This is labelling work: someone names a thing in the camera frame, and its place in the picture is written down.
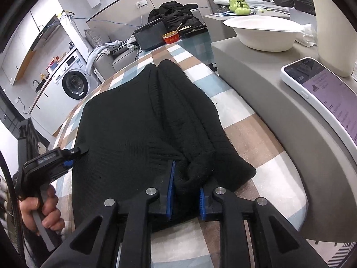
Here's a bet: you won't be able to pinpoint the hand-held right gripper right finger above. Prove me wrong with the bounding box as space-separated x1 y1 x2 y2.
199 186 330 268

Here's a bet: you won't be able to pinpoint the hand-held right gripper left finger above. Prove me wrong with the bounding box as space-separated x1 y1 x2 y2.
40 160 177 268

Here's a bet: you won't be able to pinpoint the black knit sweater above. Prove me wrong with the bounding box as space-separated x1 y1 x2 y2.
71 59 257 231

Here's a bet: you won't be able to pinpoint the pile of black clothes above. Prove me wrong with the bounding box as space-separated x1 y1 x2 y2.
148 1 208 30

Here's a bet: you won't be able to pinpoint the person's left hand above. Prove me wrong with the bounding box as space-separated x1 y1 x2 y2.
19 186 65 236

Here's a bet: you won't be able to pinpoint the white washing machine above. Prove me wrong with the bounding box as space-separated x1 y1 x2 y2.
46 47 98 101

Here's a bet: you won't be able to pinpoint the checked cloth cover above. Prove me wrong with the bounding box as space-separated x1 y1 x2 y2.
52 40 310 268

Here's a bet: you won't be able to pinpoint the white grey garment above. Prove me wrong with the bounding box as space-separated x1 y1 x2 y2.
85 40 134 74

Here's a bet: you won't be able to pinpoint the grey sofa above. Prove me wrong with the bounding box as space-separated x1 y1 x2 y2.
84 28 140 76

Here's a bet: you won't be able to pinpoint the grey side table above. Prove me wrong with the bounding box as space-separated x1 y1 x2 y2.
210 38 357 229

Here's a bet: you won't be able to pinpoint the black storage box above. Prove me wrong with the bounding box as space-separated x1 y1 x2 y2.
132 19 168 51

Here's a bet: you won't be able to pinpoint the patterned floor rug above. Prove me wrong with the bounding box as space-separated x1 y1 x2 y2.
304 239 352 268

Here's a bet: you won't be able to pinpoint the red food bowl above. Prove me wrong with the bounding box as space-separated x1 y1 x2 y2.
162 31 182 44

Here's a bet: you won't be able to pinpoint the black tray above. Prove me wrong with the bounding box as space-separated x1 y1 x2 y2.
178 24 208 39

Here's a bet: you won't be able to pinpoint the white-cased smartphone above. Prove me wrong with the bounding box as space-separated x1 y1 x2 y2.
280 57 357 148

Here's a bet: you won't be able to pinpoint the white bowl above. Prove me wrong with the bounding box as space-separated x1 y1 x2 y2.
222 15 306 52

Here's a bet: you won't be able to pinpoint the green toy shoes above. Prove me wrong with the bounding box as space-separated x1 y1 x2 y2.
229 0 253 16

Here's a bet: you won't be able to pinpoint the white pillow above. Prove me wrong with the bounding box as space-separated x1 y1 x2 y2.
213 0 264 6

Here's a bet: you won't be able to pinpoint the cream curved lamp base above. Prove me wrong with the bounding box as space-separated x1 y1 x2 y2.
307 0 355 77

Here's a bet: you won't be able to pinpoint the black cable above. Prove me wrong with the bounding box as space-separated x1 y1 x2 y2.
0 151 25 257

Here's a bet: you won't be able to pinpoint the white wall cabinets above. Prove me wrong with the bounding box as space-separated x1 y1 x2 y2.
11 6 60 84

